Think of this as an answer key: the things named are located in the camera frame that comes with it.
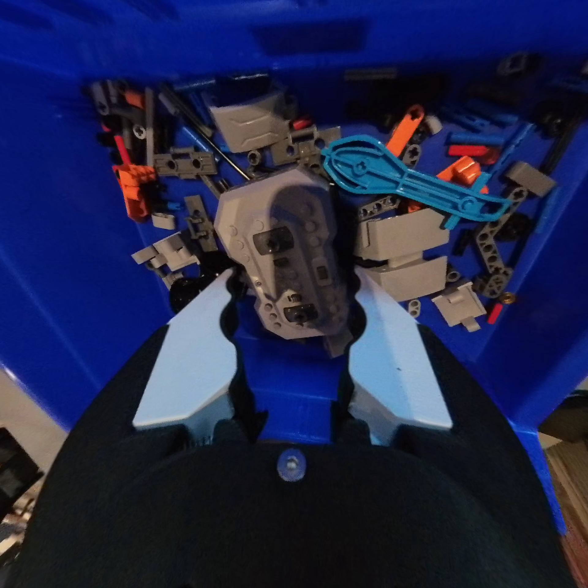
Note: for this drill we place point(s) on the grey angular shell piece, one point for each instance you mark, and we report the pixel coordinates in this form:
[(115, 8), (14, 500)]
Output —
[(243, 124)]

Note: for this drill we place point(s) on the dark grey bent beam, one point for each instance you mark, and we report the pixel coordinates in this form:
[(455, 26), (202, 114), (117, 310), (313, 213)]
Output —
[(483, 235)]

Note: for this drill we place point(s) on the blue plastic bin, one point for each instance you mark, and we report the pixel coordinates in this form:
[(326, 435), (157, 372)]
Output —
[(69, 229)]

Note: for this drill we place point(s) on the grey curved panel assembly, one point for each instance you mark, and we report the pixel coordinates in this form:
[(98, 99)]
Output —
[(399, 236)]

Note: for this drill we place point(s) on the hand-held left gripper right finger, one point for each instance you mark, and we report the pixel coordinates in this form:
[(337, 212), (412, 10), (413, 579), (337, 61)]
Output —
[(399, 367)]

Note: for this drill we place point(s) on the pile of small building pieces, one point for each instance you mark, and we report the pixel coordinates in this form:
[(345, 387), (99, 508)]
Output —
[(183, 165)]

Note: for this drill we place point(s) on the teal plastic spanner tool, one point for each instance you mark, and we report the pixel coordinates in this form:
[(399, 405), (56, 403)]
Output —
[(436, 190)]

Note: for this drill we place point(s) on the grey motor block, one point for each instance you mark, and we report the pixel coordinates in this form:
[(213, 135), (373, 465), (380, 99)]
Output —
[(257, 216)]

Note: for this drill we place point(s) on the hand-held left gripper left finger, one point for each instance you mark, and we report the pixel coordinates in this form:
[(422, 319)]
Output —
[(188, 363)]

